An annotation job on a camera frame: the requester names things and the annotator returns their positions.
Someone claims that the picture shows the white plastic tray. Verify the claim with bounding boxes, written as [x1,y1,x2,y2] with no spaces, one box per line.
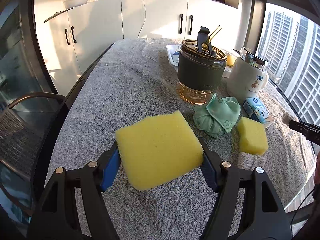
[166,44,240,78]

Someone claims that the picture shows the black glass table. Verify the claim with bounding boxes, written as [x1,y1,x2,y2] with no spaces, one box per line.
[30,46,112,203]

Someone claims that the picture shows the grey terry towel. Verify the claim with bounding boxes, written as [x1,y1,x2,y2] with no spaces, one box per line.
[48,38,316,239]

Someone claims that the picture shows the white lower cabinet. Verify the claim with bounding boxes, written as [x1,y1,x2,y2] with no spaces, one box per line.
[37,0,241,91]

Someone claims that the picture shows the orange teardrop makeup sponge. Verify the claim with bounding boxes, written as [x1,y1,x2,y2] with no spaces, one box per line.
[226,54,236,67]

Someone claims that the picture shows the green cloth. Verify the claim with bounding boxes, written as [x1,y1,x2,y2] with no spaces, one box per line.
[193,93,241,139]

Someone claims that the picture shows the glass cup green sleeve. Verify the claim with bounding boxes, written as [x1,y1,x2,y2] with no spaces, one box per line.
[177,26,227,105]

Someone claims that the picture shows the dark blue tissue pack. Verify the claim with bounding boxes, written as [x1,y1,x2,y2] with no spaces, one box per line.
[171,49,180,63]

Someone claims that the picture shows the white woven band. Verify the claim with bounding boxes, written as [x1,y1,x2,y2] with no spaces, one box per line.
[282,112,297,126]

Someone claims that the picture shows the large yellow sponge block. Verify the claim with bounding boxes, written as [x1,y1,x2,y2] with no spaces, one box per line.
[115,111,203,191]

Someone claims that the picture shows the black mesh chair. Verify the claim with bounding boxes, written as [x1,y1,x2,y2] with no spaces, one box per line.
[1,92,65,217]

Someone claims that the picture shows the white ceramic mug chrome lid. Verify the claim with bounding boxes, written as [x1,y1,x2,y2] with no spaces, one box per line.
[227,47,269,105]

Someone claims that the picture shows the light blue tissue pack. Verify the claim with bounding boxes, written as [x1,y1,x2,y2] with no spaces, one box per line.
[242,97,274,128]

